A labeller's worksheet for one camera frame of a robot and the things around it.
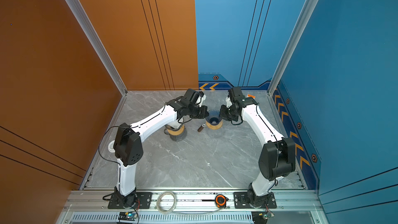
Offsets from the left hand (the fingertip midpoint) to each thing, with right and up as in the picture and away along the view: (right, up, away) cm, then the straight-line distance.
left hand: (210, 113), depth 87 cm
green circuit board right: (+23, -47, -16) cm, 54 cm away
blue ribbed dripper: (+2, -2, +3) cm, 4 cm away
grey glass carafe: (-20, -15, +4) cm, 25 cm away
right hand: (+5, -1, -1) cm, 5 cm away
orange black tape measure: (+4, -39, -16) cm, 43 cm away
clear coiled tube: (-23, -38, -12) cm, 46 cm away
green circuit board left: (-39, -47, -16) cm, 63 cm away
